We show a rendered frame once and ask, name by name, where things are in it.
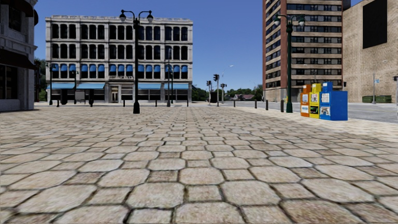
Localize sign on a post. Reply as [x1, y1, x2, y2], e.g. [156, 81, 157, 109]
[372, 73, 380, 105]

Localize black street lamp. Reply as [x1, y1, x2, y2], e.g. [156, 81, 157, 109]
[119, 9, 154, 115]
[70, 69, 80, 105]
[166, 48, 172, 108]
[46, 62, 56, 106]

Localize green hedge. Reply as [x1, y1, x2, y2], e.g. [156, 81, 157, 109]
[362, 95, 392, 104]

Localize tan brick building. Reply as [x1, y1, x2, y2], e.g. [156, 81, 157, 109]
[342, 0, 398, 104]

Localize trees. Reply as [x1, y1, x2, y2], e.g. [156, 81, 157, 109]
[34, 57, 48, 102]
[191, 84, 264, 102]

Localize green street lamp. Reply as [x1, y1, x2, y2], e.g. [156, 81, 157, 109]
[273, 13, 306, 114]

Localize blue newspaper box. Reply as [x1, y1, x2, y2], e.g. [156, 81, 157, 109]
[319, 81, 349, 121]

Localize orange newspaper box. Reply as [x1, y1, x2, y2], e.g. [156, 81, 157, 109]
[300, 84, 312, 118]

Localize white stone building blue awnings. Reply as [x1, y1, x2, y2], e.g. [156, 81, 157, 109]
[45, 15, 194, 104]

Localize red brick tower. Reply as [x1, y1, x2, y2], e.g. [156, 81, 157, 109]
[262, 0, 344, 103]

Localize grey street lamp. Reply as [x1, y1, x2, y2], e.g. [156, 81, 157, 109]
[220, 65, 234, 105]

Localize black bus shelter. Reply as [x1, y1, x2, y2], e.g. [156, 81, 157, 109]
[60, 88, 95, 106]

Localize yellow newspaper box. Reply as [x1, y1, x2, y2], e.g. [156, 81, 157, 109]
[309, 83, 322, 119]

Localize grey stone building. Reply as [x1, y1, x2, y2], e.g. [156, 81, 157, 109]
[0, 0, 39, 113]

